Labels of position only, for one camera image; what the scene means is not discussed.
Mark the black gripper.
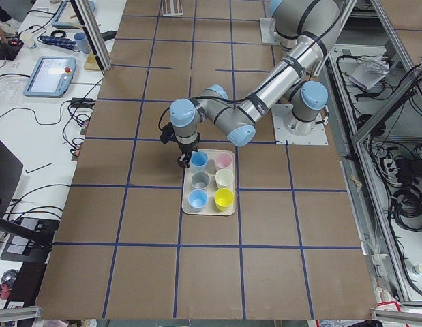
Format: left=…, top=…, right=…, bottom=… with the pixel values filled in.
left=177, top=141, right=199, bottom=168

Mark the light blue cup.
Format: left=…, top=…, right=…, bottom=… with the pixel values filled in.
left=187, top=189, right=208, bottom=213
left=190, top=151, right=209, bottom=172

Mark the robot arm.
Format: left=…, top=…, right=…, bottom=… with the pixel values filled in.
left=169, top=31, right=334, bottom=168
left=269, top=0, right=354, bottom=55

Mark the grey cup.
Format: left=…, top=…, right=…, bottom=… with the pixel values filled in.
left=191, top=172, right=211, bottom=190

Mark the pink cup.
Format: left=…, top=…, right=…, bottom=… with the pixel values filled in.
left=214, top=152, right=233, bottom=171

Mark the pale green cup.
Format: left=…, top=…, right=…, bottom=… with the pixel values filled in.
left=215, top=169, right=235, bottom=189

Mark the yellow cup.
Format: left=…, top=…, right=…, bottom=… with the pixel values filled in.
left=214, top=188, right=235, bottom=213

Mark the blue cup on desk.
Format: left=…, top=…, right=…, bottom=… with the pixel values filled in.
left=74, top=32, right=91, bottom=54

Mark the cream plastic tray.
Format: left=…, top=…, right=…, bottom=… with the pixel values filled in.
left=181, top=149, right=236, bottom=216

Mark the wooden mug tree stand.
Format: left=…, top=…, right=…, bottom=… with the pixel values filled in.
left=78, top=27, right=101, bottom=71

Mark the black power adapter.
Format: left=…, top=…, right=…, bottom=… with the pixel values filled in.
left=102, top=30, right=117, bottom=41

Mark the blue teach pendant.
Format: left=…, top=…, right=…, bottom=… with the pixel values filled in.
left=52, top=1, right=81, bottom=29
left=23, top=56, right=76, bottom=98

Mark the blue checked cloth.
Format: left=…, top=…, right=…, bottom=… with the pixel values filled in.
left=37, top=35, right=76, bottom=50

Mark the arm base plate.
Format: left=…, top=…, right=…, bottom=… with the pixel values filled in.
left=259, top=18, right=280, bottom=45
left=271, top=104, right=329, bottom=146

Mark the aluminium frame post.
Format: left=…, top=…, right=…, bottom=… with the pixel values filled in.
left=70, top=0, right=112, bottom=72

